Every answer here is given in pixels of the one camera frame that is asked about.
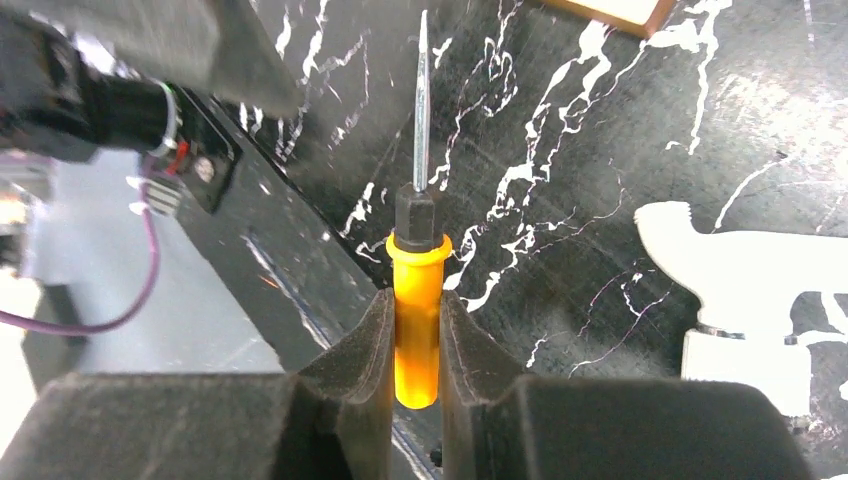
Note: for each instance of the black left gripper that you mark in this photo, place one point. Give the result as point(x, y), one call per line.
point(56, 105)

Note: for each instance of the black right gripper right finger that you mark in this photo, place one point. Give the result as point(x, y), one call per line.
point(500, 421)

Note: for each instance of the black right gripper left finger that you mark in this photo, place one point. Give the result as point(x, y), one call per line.
point(330, 420)

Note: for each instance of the orange handled screwdriver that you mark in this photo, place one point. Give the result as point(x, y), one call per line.
point(418, 248)

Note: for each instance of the wooden picture frame with photo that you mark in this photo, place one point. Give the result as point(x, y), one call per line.
point(641, 18)

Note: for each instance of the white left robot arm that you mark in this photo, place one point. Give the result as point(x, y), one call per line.
point(27, 179)

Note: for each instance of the white plastic spray nozzle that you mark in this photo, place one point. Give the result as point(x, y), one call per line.
point(746, 283)

